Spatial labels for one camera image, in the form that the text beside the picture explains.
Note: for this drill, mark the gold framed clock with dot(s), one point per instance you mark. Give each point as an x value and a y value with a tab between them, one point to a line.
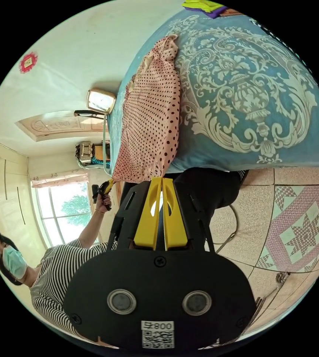
100	101

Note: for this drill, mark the white cupboard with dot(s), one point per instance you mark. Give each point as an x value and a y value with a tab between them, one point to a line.
3	184

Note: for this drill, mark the bed with blue floral cover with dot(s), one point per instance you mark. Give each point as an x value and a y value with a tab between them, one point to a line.
260	92

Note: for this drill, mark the person's left hand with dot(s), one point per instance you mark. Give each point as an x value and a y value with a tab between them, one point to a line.
102	205

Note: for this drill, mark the pile of clothes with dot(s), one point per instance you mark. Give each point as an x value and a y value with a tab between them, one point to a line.
201	6

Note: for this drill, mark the person's body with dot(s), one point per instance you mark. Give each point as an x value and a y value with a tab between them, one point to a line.
53	276

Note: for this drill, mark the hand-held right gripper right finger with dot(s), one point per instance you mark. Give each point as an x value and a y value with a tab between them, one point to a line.
174	223

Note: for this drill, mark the woven bag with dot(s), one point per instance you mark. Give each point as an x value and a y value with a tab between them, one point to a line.
85	154

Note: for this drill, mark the person's left forearm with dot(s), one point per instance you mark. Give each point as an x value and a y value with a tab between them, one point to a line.
91	227

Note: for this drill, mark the pink curtain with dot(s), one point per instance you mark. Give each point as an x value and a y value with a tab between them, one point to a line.
60	178

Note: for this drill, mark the wooden door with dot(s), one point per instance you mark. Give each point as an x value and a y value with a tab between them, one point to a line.
62	124

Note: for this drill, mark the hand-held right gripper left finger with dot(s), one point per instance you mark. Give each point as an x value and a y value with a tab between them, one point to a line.
147	220

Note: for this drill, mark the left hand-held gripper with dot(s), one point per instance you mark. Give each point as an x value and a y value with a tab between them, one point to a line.
101	193

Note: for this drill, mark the light pink black dotted shirt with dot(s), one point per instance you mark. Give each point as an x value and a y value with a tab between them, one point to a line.
151	120

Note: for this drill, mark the window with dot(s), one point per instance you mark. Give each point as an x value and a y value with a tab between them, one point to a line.
62	212

